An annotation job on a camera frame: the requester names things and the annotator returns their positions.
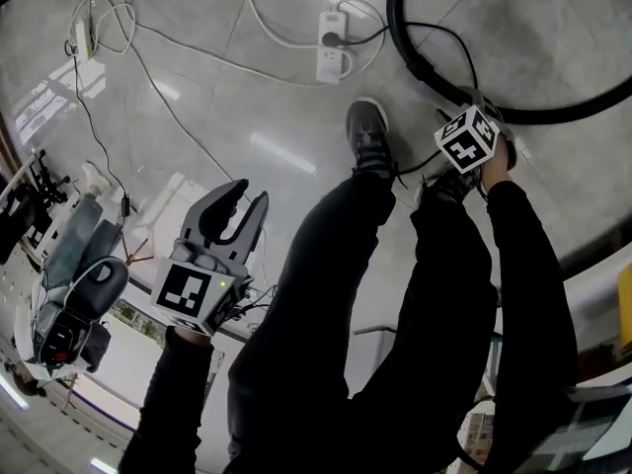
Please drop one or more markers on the black equipment stand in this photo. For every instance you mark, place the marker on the black equipment stand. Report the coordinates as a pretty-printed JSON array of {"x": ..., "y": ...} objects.
[{"x": 42, "y": 185}]

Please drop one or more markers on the dark red metal stand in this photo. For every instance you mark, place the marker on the dark red metal stand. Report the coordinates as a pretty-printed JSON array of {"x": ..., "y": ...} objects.
[{"x": 132, "y": 255}]

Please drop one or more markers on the person's right shoe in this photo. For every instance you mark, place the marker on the person's right shoe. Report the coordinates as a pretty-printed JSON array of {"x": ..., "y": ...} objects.
[{"x": 444, "y": 188}]

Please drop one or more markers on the white power strip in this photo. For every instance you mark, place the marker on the white power strip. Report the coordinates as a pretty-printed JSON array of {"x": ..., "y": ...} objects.
[
  {"x": 331, "y": 64},
  {"x": 84, "y": 37}
]

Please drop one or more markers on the person's left shoe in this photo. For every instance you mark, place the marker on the person's left shoe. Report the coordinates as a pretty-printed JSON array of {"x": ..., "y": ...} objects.
[{"x": 368, "y": 131}]

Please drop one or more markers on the person's left leg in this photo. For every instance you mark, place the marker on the person's left leg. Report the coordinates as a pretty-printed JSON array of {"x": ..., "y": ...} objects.
[{"x": 321, "y": 274}]

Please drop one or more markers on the black padded seat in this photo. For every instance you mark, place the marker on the black padded seat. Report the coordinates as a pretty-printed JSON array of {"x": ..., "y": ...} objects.
[{"x": 94, "y": 284}]

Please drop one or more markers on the person's shoe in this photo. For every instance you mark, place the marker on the person's shoe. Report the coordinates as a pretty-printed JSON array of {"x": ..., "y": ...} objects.
[
  {"x": 368, "y": 131},
  {"x": 444, "y": 188}
]

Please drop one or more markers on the person's leg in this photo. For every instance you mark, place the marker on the person's leg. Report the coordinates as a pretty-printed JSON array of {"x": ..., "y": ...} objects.
[
  {"x": 444, "y": 289},
  {"x": 321, "y": 274}
]

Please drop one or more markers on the yellow bin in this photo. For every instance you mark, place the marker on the yellow bin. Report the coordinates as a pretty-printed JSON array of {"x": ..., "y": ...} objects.
[{"x": 624, "y": 304}]

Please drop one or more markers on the person's left forearm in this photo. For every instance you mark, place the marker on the person's left forearm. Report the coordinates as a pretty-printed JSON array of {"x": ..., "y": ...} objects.
[{"x": 168, "y": 403}]

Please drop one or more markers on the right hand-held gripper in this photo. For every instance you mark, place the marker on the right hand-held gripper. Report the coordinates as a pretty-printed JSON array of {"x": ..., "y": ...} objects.
[{"x": 466, "y": 138}]

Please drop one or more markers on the person's right leg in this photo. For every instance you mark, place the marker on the person's right leg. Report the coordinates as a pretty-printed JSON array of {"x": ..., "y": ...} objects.
[{"x": 444, "y": 289}]

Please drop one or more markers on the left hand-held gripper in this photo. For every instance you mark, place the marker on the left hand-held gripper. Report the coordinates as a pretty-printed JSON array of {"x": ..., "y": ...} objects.
[{"x": 187, "y": 292}]

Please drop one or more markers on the person's right forearm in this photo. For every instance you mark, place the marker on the person's right forearm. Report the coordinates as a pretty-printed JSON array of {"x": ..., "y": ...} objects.
[{"x": 518, "y": 225}]

